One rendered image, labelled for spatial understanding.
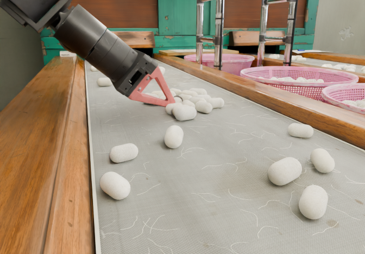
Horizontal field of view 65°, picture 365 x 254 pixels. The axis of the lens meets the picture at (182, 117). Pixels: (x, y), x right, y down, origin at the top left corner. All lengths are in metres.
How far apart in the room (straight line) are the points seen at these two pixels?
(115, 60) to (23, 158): 0.20
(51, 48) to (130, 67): 0.92
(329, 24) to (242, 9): 1.58
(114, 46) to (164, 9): 0.96
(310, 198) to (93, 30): 0.33
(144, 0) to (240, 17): 0.48
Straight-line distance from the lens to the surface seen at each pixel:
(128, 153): 0.31
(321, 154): 0.31
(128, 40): 1.29
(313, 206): 0.24
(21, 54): 2.16
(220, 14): 0.85
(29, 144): 0.33
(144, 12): 1.37
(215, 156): 0.33
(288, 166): 0.27
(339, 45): 3.13
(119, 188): 0.24
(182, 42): 1.40
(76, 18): 0.42
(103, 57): 0.43
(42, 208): 0.22
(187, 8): 1.42
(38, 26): 0.43
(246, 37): 1.48
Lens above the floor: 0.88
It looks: 17 degrees down
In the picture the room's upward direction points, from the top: straight up
